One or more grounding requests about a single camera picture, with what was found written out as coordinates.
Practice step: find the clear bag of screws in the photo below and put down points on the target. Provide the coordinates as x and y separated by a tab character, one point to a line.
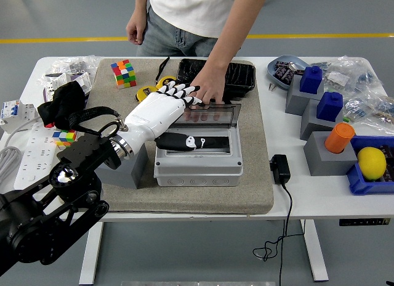
75	64

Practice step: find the person's right hand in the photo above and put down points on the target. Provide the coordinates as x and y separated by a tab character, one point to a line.
137	30

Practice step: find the small green part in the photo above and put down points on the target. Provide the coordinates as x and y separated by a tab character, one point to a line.
346	119

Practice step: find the yellow tape measure dark sticker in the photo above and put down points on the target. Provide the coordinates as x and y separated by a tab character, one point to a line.
143	93

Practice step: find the black cloth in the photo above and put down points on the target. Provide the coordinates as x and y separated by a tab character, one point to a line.
66	104

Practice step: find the blue block battery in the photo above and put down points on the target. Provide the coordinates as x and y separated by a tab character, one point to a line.
311	81
329	108

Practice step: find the blue plastic bin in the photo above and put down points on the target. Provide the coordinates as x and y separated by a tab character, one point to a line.
357	182

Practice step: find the yellow tape measure 5m print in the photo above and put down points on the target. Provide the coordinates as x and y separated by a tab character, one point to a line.
164	80

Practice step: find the clear bag blue parts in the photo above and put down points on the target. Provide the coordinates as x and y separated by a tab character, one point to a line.
354	73

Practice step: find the grey block holder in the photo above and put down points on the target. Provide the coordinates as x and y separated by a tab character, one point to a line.
326	164
314	125
295	101

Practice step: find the black power adapter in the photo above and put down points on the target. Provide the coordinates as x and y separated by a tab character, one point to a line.
280	169

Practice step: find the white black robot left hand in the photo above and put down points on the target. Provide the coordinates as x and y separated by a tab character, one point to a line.
157	116

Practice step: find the small dark printed packet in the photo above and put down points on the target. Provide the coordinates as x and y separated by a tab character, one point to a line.
281	64

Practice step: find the person's left hand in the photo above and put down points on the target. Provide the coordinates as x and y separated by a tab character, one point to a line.
214	82

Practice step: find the white purple printed card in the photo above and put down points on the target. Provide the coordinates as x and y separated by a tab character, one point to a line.
83	81

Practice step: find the orange cylinder battery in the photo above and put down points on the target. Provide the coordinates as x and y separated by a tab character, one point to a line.
338	139

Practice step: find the grey electrical box clear lid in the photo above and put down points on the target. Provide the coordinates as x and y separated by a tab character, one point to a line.
200	175

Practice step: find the black plastic tray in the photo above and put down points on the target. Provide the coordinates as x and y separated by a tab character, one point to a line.
243	79

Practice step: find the blue-grey dish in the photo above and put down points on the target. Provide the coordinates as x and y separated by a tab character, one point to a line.
303	62

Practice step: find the white power strip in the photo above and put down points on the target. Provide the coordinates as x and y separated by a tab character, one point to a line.
34	156

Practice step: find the dark packets pile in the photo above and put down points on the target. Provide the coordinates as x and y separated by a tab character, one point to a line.
389	153

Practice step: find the colourful puzzle cube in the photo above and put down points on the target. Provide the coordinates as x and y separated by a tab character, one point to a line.
123	74
63	138

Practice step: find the yellow lemon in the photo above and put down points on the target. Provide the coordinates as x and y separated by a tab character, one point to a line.
372	162

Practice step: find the grey-brown mat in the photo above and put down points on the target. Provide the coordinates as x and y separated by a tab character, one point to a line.
184	199

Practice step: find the white table leg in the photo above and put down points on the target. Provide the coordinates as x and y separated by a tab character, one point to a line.
90	252
315	252

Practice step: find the grey block with round hole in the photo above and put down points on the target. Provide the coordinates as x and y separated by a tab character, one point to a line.
138	169

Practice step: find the clear bag white parts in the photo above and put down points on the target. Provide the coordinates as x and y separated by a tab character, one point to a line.
53	82

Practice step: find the person's left forearm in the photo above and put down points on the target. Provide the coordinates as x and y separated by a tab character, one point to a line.
234	42

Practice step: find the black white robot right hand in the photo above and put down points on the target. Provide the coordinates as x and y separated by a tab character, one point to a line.
390	283

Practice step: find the clear bag mixed parts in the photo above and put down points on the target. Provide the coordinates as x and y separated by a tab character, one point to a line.
372	108

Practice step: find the large dark printed packet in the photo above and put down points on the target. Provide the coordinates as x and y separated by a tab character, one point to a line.
283	74

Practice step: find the person's right forearm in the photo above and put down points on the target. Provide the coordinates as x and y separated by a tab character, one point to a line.
142	4

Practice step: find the white circuit breaker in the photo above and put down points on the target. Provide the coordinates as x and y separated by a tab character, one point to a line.
15	113

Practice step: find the person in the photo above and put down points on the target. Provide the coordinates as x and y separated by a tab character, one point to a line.
184	8

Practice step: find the black table control panel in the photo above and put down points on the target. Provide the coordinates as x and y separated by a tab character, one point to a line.
364	222

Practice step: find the silver brown metal piece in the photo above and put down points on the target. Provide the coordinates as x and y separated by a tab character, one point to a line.
296	67

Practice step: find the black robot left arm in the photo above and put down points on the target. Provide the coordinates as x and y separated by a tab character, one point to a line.
83	150

